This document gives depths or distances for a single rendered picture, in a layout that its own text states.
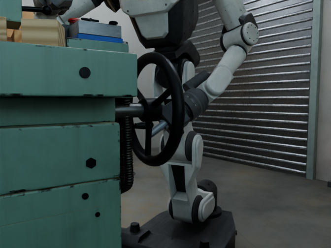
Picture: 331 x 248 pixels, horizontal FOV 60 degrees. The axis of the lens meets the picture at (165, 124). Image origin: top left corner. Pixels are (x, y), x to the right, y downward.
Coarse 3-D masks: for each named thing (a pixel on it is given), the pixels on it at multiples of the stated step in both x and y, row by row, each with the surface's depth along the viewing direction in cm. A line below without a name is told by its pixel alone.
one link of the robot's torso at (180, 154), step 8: (184, 64) 121; (192, 64) 123; (152, 72) 128; (184, 72) 120; (192, 72) 124; (152, 80) 128; (184, 80) 119; (152, 88) 127; (160, 88) 131; (184, 128) 128; (192, 128) 136; (168, 136) 131; (184, 136) 128; (192, 136) 131; (184, 144) 129; (176, 152) 132; (184, 152) 130
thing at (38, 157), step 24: (0, 144) 37; (24, 144) 39; (48, 144) 40; (72, 144) 42; (96, 144) 44; (0, 168) 37; (24, 168) 39; (48, 168) 40; (72, 168) 42; (96, 168) 44; (0, 192) 38
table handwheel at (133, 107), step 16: (144, 64) 74; (160, 64) 66; (176, 80) 62; (160, 96) 67; (176, 96) 61; (128, 112) 69; (144, 112) 71; (160, 112) 72; (176, 112) 61; (176, 128) 62; (176, 144) 64; (144, 160) 74; (160, 160) 68
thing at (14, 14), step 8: (0, 0) 52; (8, 0) 52; (16, 0) 53; (0, 8) 52; (8, 8) 52; (16, 8) 53; (0, 16) 52; (8, 16) 52; (16, 16) 53; (8, 24) 55; (16, 24) 55
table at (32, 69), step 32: (0, 64) 31; (32, 64) 33; (64, 64) 35; (96, 64) 37; (128, 64) 39; (0, 96) 38; (32, 96) 38; (64, 96) 38; (96, 96) 38; (128, 96) 40
